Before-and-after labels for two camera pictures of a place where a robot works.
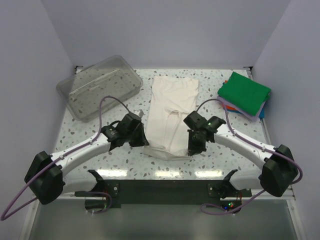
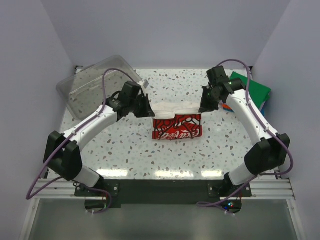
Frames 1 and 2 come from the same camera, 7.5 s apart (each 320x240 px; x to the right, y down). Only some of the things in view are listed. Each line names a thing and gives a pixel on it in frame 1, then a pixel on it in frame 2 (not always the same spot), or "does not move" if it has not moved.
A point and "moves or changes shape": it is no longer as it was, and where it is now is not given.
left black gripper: [142, 140] → [147, 112]
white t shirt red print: [173, 100] moves or changes shape
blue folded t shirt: [262, 114] does not move
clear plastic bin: [83, 94] does not move
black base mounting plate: [109, 193] does not move
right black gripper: [192, 149] → [205, 107]
